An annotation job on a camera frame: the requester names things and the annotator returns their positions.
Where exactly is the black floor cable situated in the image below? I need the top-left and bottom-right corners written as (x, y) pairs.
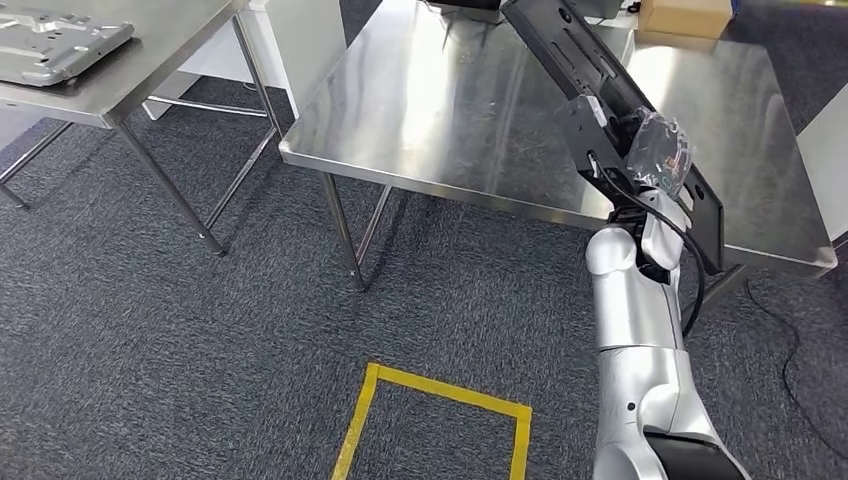
top-left (745, 281), bottom-right (848, 460)

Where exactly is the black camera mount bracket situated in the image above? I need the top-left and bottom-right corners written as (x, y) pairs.
top-left (555, 94), bottom-right (641, 208)

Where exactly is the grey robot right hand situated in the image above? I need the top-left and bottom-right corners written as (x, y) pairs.
top-left (624, 105), bottom-right (695, 201)

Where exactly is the brown cardboard box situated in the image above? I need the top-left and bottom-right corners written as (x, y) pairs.
top-left (637, 0), bottom-right (735, 40)

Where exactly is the yellow floor tape square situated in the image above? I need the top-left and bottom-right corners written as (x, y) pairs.
top-left (329, 362), bottom-right (533, 480)

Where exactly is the stainless steel table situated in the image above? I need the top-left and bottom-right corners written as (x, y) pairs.
top-left (0, 0), bottom-right (285, 258)
top-left (278, 0), bottom-right (839, 293)

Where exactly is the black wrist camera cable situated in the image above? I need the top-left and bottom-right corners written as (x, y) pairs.
top-left (586, 150), bottom-right (708, 340)

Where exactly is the black plastic panel part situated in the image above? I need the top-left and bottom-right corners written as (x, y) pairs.
top-left (500, 0), bottom-right (728, 278)

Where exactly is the grey stamped metal plate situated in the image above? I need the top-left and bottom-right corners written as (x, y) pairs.
top-left (0, 6), bottom-right (136, 89)

